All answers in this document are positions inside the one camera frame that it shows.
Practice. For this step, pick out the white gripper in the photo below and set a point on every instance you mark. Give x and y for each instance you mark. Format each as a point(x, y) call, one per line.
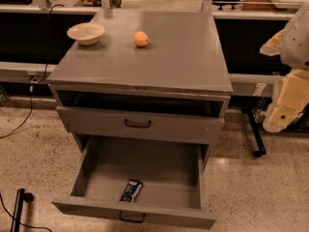
point(296, 43)

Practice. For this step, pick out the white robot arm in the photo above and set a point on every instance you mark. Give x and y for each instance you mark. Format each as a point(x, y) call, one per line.
point(295, 41)

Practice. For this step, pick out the open grey lower drawer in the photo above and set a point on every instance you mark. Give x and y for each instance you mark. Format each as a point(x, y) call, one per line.
point(171, 172)

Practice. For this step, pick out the grey drawer cabinet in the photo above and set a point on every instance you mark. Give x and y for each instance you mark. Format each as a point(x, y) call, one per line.
point(181, 71)

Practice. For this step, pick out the wooden box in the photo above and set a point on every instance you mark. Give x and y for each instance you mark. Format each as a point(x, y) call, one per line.
point(258, 5)

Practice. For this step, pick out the black stand leg right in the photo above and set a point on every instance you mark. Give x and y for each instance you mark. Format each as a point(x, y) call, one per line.
point(261, 151)

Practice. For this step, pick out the orange fruit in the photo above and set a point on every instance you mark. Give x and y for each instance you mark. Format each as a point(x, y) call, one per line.
point(140, 38)

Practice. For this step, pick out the white ceramic bowl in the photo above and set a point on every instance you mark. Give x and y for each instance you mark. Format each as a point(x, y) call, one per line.
point(86, 33)

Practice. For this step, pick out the black stand bottom left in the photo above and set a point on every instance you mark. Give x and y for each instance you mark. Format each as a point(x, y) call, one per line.
point(21, 197)

